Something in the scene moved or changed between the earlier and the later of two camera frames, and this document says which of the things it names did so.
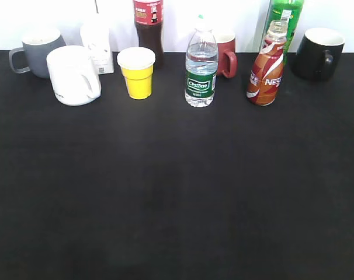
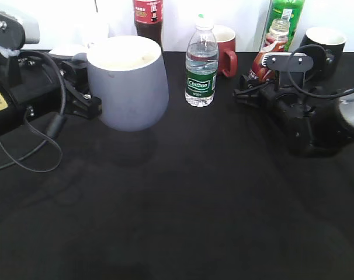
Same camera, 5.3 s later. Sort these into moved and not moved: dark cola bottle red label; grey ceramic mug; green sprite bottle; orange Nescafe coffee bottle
Moved: grey ceramic mug
Not moved: dark cola bottle red label; orange Nescafe coffee bottle; green sprite bottle
